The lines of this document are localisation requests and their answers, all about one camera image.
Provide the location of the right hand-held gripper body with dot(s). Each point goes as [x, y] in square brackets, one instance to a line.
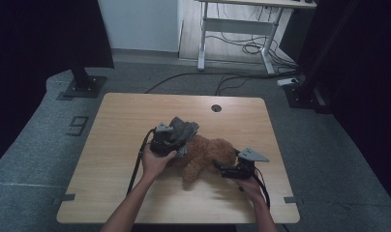
[243, 169]

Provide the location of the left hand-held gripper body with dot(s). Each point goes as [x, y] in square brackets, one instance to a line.
[161, 145]

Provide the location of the brown teddy bear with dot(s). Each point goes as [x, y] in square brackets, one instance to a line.
[206, 154]

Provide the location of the grey cloth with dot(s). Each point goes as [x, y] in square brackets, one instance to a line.
[184, 130]

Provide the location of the person's left hand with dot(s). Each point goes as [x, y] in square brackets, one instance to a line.
[155, 164]

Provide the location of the person's right hand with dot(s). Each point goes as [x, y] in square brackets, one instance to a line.
[253, 190]

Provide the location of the grey tape strip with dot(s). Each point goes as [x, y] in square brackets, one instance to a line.
[66, 198]
[293, 199]

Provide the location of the white power strip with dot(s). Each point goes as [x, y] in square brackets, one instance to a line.
[287, 81]

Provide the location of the dark curtain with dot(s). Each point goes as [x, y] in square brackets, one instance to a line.
[38, 48]
[371, 80]

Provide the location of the black stand with base plate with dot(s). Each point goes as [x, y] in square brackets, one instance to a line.
[84, 85]
[305, 95]

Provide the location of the white desk frame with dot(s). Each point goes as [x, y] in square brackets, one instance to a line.
[238, 27]

